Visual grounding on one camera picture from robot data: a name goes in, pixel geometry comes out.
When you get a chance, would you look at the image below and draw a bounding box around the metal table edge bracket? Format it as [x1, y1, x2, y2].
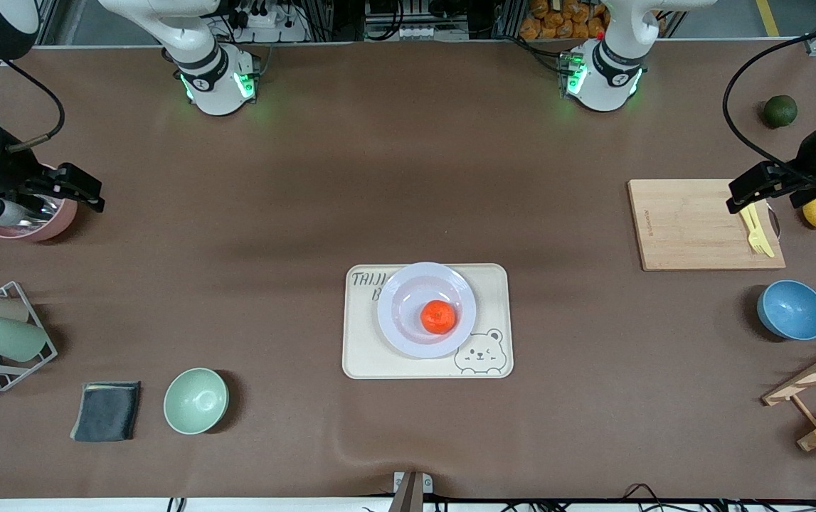
[392, 471, 434, 512]

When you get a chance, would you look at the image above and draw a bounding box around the beige bear print tray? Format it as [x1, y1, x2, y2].
[342, 263, 514, 380]

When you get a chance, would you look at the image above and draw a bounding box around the wooden cutting board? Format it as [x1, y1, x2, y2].
[627, 179, 787, 272]

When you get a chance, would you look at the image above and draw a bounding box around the mint green bowl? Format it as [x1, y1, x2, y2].
[164, 368, 229, 435]

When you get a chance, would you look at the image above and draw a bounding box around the black base cable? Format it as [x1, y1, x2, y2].
[513, 36, 568, 76]

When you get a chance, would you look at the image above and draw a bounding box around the pale lavender round plate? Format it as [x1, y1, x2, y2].
[377, 262, 477, 359]

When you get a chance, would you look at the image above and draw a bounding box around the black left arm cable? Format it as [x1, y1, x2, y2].
[723, 20, 816, 173]

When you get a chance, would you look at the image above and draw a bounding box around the dark green round fruit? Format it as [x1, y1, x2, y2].
[764, 95, 799, 129]

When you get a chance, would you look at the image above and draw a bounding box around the grey wire cup rack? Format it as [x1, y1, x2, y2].
[0, 281, 58, 393]

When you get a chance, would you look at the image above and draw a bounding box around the long white socket strip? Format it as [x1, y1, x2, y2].
[365, 25, 469, 41]

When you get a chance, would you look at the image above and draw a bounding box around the mint green cup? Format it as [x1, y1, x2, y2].
[0, 315, 48, 363]

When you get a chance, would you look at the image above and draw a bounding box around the orange mandarin fruit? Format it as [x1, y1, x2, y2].
[420, 300, 457, 335]

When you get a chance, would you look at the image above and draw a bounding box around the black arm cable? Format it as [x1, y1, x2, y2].
[0, 60, 67, 154]
[723, 20, 816, 173]

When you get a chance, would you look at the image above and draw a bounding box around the bag of orange fruit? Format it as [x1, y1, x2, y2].
[520, 0, 611, 41]

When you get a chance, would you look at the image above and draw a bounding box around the pink bowl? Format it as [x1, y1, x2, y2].
[0, 164, 79, 242]

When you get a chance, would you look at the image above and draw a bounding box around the blue bowl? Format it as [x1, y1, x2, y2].
[757, 279, 816, 341]

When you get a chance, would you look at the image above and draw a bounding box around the white power strip with plugs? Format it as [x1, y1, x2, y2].
[226, 0, 309, 43]

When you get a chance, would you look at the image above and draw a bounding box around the wooden dish rack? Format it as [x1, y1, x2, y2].
[762, 334, 816, 452]

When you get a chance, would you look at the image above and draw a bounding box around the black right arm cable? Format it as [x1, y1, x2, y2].
[0, 60, 67, 154]

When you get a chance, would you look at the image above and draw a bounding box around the yellow plastic fork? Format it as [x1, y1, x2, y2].
[740, 206, 768, 255]

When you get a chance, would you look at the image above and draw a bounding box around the dark grey folded cloth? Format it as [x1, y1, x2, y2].
[70, 381, 142, 443]

